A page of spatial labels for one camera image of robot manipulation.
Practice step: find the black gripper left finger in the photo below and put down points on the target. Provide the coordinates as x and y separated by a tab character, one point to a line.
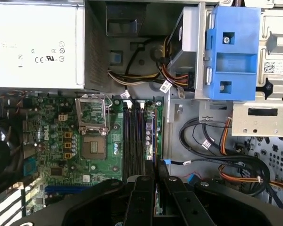
141	202

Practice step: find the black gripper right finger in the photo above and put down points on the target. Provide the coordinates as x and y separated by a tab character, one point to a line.
188	207

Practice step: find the green RAM stick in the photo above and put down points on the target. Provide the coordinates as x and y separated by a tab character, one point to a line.
156	141

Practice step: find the black RAM slot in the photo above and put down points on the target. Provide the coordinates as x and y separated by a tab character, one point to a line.
125	141
131	141
136	141
141	141

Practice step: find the green motherboard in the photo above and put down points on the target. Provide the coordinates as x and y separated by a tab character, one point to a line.
96	168

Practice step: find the black open PC case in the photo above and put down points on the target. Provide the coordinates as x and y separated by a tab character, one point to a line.
179	146

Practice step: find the CPU socket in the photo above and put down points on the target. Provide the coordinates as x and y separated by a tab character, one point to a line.
94	147

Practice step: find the blue expansion slot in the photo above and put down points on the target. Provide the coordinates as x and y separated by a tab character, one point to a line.
66	188

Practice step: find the metal socket cover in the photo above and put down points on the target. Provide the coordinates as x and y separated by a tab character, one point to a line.
78	113

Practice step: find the silver drive cage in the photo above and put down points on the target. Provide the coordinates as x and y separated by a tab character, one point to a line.
261	122

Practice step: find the blue board connector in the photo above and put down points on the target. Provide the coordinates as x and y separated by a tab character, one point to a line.
29	167

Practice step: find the black case fan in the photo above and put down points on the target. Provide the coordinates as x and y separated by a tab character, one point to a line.
0	160

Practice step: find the blue plastic drive latch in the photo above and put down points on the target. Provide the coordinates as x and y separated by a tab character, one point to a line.
235	63

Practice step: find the grey power supply unit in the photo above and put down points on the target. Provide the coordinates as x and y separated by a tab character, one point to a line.
37	35

